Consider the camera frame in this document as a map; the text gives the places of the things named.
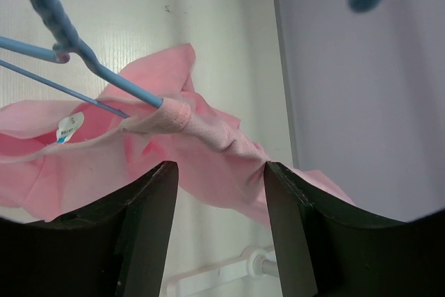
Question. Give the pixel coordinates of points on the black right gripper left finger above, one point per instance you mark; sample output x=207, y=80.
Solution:
x=115, y=246

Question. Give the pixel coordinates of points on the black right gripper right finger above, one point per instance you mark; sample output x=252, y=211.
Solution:
x=327, y=247

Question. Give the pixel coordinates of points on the pink t shirt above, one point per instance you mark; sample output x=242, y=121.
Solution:
x=59, y=155

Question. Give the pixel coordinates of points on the blue wire hanger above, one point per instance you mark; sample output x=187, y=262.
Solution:
x=69, y=42

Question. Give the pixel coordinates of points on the white metal clothes rack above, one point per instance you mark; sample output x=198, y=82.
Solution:
x=256, y=263

